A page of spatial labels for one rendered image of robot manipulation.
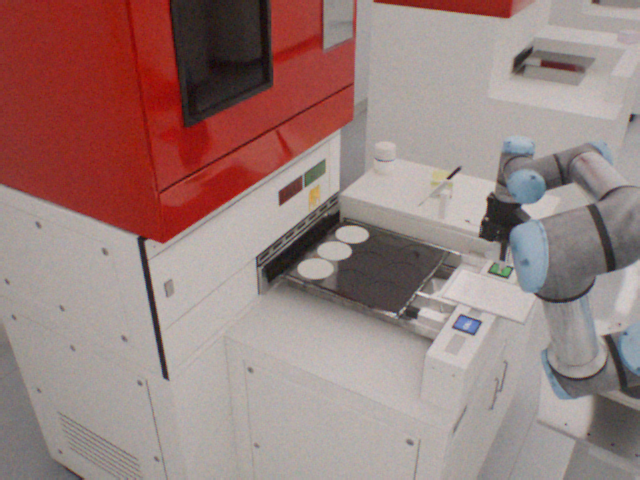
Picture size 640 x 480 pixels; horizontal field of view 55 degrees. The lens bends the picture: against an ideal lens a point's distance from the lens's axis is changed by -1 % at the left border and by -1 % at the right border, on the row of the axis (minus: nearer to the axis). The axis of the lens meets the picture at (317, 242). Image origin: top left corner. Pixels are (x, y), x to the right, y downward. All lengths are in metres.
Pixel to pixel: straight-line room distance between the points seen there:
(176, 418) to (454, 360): 0.71
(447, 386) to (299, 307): 0.51
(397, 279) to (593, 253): 0.77
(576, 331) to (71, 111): 1.05
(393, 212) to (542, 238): 0.94
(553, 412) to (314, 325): 0.63
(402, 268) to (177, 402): 0.71
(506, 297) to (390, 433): 0.44
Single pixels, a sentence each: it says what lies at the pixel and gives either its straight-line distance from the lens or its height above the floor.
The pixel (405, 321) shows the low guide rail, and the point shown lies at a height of 0.85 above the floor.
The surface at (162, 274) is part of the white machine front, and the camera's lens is 1.38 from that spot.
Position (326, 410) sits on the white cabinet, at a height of 0.72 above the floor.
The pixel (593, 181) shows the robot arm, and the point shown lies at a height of 1.38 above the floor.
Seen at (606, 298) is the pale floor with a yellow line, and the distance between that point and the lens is 3.43.
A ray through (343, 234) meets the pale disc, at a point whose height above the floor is 0.90.
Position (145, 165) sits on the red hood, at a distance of 1.20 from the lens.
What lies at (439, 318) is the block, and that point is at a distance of 1.58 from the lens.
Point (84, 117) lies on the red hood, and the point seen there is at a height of 1.46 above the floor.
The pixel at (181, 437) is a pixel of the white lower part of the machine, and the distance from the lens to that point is 1.70.
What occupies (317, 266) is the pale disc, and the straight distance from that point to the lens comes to 1.75.
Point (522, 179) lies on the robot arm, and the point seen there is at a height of 1.30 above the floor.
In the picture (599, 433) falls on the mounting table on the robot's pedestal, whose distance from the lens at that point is 1.53.
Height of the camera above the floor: 1.89
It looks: 32 degrees down
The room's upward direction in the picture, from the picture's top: straight up
